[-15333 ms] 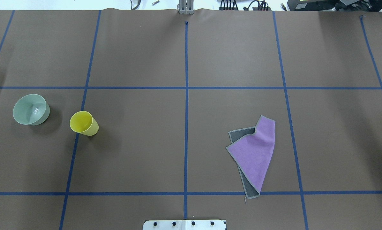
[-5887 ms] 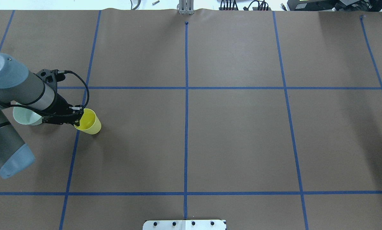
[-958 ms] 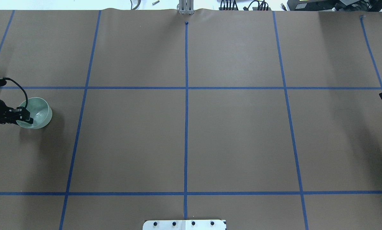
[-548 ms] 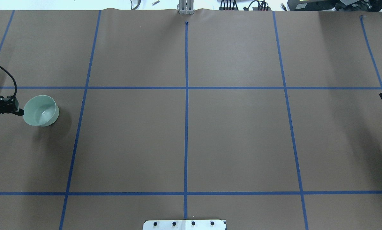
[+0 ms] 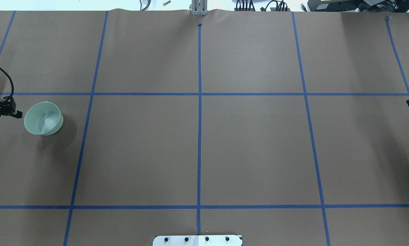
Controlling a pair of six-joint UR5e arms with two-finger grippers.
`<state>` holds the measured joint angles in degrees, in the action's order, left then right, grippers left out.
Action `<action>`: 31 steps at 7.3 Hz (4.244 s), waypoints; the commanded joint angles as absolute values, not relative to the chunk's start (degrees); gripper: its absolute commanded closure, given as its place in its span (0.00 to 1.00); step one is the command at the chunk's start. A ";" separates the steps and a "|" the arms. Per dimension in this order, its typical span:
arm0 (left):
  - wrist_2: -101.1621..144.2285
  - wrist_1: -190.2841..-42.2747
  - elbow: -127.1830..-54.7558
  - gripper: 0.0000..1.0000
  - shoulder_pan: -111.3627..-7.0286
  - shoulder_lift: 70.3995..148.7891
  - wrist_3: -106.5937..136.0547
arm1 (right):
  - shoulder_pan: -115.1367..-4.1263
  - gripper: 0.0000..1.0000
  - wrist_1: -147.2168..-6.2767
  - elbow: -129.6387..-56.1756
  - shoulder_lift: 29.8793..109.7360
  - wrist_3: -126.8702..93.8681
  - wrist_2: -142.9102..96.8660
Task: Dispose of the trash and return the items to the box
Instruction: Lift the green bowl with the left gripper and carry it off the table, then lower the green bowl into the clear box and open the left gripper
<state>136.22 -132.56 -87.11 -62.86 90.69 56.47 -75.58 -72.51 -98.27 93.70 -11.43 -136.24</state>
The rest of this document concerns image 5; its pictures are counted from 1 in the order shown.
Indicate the white pedestal base plate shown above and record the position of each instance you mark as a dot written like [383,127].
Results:
[198,240]

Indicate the aluminium frame post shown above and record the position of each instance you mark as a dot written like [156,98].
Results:
[199,7]

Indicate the mint green bowl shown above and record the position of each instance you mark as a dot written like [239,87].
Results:
[44,118]

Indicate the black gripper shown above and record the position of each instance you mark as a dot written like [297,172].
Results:
[2,106]

